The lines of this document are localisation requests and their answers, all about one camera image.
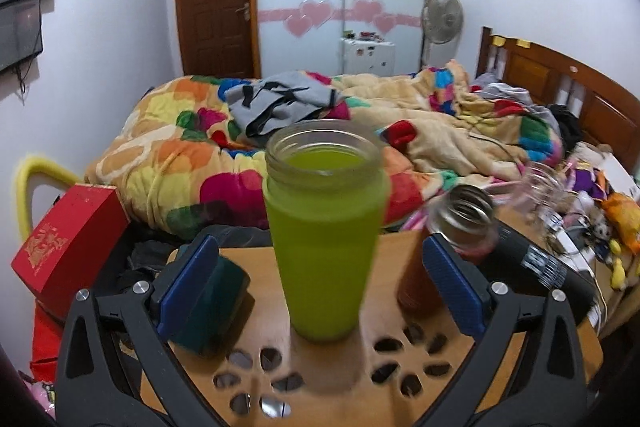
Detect black thermos bottle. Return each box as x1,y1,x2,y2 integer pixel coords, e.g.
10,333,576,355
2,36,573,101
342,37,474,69
480,223,596,325

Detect yellow curved tube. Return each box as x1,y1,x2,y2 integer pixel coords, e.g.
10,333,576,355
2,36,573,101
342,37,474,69
14,155,81,242

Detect standing electric fan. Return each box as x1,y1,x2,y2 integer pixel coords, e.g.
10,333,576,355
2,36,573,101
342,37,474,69
421,0,464,68

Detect clear glass jar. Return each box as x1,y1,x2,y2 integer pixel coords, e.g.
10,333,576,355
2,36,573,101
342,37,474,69
509,161,564,225

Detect black charging cable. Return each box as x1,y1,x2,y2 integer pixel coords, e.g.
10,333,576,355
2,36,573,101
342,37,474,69
466,116,532,168

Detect yellow duck toy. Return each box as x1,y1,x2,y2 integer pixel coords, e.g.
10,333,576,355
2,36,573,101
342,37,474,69
608,239,638,291

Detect colourful patchwork quilt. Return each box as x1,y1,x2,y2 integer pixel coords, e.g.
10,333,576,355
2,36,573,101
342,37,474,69
85,62,563,239

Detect purple dressed doll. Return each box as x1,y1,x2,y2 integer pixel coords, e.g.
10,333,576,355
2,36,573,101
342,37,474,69
565,159,608,202

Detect grey black garment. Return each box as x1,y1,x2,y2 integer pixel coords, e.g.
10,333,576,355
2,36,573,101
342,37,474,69
220,70,350,143

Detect white power strip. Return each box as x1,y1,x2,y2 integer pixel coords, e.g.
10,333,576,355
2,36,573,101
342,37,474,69
546,218,609,327

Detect small wall monitor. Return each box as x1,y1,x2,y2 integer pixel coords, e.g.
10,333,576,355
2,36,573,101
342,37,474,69
0,0,43,72

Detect wooden bed headboard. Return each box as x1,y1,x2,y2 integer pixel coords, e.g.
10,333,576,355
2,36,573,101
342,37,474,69
476,27,639,173

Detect green bottle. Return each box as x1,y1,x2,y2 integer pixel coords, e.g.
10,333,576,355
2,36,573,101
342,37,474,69
262,119,390,343

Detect orange snack bag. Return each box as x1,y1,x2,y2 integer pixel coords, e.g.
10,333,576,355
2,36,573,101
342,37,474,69
602,193,640,256

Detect black clothing pile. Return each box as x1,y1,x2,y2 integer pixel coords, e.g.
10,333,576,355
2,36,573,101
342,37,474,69
548,104,584,156

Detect red thermos bottle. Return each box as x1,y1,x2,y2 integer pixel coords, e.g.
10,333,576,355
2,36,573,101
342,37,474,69
396,184,498,319

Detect red gift box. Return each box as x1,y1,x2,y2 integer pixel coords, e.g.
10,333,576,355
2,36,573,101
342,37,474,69
11,184,129,321

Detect dark teal cup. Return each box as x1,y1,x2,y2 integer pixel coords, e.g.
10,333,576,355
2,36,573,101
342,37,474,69
170,256,250,355

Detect brown wooden door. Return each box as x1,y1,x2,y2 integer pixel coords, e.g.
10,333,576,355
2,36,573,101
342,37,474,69
176,0,254,78

